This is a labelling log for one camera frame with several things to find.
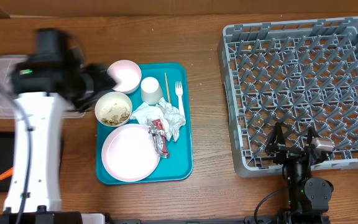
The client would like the white plastic fork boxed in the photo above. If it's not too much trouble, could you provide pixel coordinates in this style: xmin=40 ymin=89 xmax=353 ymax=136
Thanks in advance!
xmin=175 ymin=81 xmax=185 ymax=117

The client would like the red foil snack wrapper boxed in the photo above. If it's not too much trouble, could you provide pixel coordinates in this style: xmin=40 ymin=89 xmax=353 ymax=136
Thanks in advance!
xmin=147 ymin=119 xmax=170 ymax=159

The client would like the wooden chopstick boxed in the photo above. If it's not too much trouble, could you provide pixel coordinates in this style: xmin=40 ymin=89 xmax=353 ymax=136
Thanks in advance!
xmin=165 ymin=73 xmax=171 ymax=103

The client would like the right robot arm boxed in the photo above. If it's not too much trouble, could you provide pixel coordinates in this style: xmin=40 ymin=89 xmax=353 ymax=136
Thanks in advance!
xmin=265 ymin=122 xmax=334 ymax=223

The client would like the pink bowl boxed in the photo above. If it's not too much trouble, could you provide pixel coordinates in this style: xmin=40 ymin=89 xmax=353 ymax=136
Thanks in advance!
xmin=107 ymin=60 xmax=142 ymax=94

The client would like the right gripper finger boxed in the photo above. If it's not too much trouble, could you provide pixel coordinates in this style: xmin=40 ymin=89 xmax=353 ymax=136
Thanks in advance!
xmin=265 ymin=122 xmax=286 ymax=152
xmin=306 ymin=126 xmax=320 ymax=146

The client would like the white napkin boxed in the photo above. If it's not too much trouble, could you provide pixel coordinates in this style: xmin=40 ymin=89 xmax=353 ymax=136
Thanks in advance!
xmin=130 ymin=98 xmax=186 ymax=142

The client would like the white bowl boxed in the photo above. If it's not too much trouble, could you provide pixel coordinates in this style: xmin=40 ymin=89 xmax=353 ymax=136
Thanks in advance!
xmin=94 ymin=91 xmax=132 ymax=128

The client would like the teal plastic tray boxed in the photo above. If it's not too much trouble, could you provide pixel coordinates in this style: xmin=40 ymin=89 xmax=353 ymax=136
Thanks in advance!
xmin=96 ymin=62 xmax=194 ymax=186

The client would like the pink plate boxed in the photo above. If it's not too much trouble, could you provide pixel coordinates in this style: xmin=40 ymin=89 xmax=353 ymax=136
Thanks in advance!
xmin=101 ymin=124 xmax=160 ymax=182

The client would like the grey dishwasher rack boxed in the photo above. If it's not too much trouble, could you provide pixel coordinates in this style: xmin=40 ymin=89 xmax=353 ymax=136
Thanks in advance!
xmin=218 ymin=17 xmax=358 ymax=177

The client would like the orange carrot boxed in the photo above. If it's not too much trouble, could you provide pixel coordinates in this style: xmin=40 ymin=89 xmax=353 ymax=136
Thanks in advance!
xmin=0 ymin=167 xmax=14 ymax=181

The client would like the clear plastic bin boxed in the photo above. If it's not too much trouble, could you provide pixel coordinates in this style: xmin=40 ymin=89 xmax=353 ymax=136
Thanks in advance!
xmin=0 ymin=55 xmax=85 ymax=119

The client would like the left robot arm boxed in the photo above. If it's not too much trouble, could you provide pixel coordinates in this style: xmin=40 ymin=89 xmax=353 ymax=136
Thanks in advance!
xmin=0 ymin=28 xmax=116 ymax=224

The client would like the white plastic cup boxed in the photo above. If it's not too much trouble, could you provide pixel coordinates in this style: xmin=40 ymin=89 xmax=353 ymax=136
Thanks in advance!
xmin=140 ymin=77 xmax=163 ymax=105

